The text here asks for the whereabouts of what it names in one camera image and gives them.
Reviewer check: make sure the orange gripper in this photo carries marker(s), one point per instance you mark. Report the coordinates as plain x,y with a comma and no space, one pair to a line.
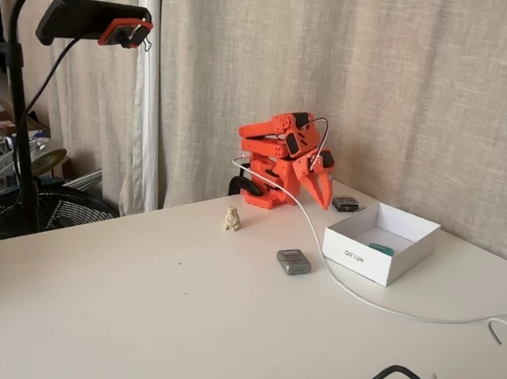
308,171

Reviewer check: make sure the small green cube box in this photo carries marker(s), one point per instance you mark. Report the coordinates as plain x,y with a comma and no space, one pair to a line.
381,249

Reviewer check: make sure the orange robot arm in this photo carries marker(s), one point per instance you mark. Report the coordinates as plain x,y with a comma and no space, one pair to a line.
265,146

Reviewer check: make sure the white cardboard bin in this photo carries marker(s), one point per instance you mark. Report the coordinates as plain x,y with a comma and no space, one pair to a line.
354,252

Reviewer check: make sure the small black box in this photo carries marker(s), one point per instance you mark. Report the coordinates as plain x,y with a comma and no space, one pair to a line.
346,203

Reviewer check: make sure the black table clamp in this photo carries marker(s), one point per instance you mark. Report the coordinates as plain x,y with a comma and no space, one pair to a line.
241,182

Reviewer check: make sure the small gray box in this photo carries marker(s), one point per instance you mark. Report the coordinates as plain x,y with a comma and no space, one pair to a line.
293,263

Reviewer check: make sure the beige bear figurine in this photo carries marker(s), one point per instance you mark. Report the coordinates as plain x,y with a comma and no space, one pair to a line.
232,220

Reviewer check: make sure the beige linen curtain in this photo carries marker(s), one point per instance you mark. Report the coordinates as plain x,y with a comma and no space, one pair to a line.
422,58

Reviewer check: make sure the black floor fan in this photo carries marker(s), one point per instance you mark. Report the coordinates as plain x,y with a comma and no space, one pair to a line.
72,210

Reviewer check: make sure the yellowish lamp shade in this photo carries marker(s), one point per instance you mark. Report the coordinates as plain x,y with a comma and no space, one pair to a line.
49,158

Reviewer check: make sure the black gooseneck stand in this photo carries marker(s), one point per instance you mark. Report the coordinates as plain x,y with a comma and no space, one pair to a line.
21,127

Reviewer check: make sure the brown cardboard box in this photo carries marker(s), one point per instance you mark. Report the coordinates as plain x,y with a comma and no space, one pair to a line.
0,110

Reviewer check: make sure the camera on black gooseneck stand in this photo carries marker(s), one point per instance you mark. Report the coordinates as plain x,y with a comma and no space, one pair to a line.
102,98

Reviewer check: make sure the orange camera mount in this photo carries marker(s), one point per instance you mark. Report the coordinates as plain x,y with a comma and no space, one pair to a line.
107,34

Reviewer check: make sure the black camera holder bar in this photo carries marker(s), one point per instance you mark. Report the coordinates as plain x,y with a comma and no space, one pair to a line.
82,16

